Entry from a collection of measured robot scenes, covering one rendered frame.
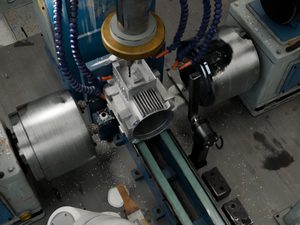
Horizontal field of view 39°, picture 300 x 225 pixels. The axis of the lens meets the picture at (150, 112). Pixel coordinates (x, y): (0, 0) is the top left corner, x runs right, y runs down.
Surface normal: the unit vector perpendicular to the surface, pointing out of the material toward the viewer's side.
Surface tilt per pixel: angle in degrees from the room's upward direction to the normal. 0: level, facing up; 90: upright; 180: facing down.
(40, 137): 28
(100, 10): 90
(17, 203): 90
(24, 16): 0
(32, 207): 90
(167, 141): 0
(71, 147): 58
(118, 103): 0
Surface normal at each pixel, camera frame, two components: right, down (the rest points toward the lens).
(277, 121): 0.02, -0.53
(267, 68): -0.88, 0.39
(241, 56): 0.26, -0.05
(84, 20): 0.47, 0.76
